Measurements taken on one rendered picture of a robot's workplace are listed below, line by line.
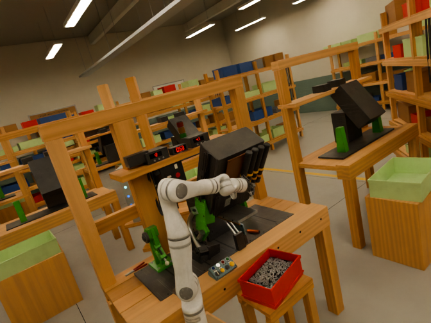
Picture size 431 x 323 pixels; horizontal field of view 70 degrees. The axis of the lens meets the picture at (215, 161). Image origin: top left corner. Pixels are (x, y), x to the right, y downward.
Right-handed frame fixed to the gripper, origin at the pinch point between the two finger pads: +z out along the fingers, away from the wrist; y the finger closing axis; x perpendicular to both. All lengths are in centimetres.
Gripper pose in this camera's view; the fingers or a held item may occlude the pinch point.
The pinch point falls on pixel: (252, 185)
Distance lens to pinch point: 172.6
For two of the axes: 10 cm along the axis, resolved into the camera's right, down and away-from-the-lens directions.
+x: -7.4, 5.4, 4.1
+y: -4.2, -8.4, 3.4
